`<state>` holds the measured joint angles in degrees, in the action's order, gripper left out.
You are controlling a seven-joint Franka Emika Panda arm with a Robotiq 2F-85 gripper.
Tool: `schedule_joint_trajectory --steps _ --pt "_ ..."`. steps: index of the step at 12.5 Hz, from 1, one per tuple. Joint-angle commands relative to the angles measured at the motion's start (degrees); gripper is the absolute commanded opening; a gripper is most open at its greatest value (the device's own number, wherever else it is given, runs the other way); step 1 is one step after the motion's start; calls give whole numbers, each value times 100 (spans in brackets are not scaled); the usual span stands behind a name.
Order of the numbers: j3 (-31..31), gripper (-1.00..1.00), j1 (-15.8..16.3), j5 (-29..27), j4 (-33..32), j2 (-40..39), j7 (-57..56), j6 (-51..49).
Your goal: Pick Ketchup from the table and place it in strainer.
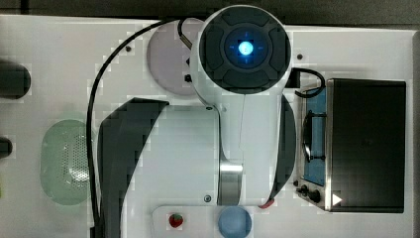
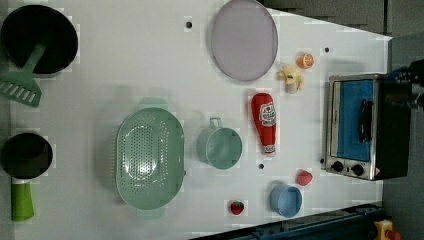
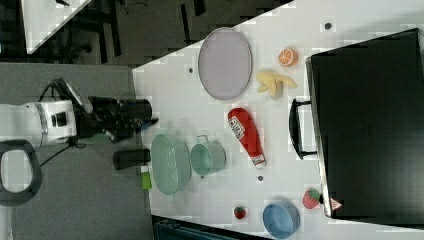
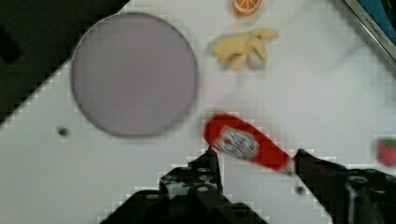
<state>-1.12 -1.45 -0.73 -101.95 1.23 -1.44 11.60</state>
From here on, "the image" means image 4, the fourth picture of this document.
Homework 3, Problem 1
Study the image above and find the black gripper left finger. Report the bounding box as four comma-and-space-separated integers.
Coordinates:
100, 148, 268, 224

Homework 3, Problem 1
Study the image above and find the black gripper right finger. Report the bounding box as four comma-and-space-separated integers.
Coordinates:
293, 149, 396, 224

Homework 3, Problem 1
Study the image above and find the red ketchup bottle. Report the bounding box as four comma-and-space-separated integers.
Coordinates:
203, 113, 295, 175

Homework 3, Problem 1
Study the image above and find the pink strawberry toy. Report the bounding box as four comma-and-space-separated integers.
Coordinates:
378, 139, 396, 166

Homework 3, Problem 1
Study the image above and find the grey round plate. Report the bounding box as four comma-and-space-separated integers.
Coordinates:
70, 12, 198, 137

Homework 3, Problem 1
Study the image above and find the yellow peeled banana toy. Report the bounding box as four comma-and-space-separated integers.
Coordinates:
212, 28, 278, 72

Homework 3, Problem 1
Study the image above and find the orange slice toy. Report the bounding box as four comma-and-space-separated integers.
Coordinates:
232, 0, 262, 16

